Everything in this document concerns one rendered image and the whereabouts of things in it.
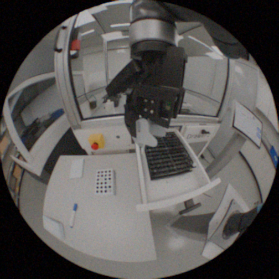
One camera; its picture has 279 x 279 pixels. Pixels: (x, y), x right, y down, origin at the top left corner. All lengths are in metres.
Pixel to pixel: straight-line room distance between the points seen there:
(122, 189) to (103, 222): 0.17
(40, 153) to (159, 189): 0.76
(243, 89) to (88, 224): 2.20
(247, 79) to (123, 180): 2.08
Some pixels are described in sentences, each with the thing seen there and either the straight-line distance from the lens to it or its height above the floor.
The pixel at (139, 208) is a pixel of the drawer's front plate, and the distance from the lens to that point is 0.21.
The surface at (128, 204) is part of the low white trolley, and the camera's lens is 0.39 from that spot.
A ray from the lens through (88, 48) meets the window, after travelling 0.42.
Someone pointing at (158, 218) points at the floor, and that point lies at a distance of 1.17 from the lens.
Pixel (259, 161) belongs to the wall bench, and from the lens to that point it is 3.26.
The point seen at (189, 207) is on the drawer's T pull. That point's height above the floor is 0.91.
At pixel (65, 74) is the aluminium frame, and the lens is 0.44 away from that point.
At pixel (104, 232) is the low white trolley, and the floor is 0.76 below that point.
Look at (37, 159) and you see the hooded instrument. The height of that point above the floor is 0.88.
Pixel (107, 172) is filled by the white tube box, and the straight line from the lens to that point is 0.41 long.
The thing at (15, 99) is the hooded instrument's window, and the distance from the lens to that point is 0.74.
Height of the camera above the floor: 1.14
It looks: 41 degrees down
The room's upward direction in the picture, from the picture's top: straight up
